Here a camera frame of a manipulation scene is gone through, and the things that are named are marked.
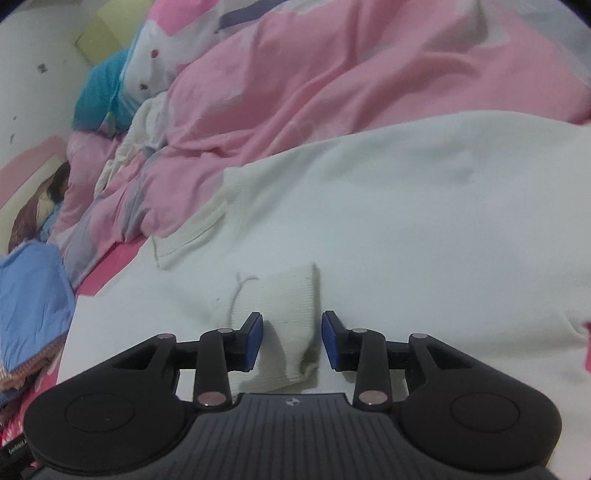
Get pink and white headboard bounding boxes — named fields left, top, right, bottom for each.
left=0, top=136, right=70, bottom=219

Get pink printed quilt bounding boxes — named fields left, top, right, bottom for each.
left=48, top=0, right=591, bottom=283

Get pale yellow wardrobe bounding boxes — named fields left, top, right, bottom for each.
left=76, top=0, right=158, bottom=71

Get cream knitted garment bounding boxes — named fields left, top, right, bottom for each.
left=95, top=92, right=170, bottom=195

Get purple patterned pillow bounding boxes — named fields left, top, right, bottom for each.
left=8, top=175, right=61, bottom=256

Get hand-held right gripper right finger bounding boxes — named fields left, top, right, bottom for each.
left=322, top=309, right=479, bottom=411

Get teal striped cloth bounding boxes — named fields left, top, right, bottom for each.
left=71, top=48, right=136, bottom=136

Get white sweatshirt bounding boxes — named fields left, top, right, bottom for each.
left=58, top=111, right=591, bottom=408

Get light blue folded cloth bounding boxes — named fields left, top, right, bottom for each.
left=0, top=242, right=77, bottom=371

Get stack of folded clothes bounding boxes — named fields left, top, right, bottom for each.
left=0, top=332, right=66, bottom=403

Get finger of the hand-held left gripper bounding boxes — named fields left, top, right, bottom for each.
left=0, top=431, right=34, bottom=477

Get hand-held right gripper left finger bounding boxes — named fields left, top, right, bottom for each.
left=110, top=311, right=265, bottom=411

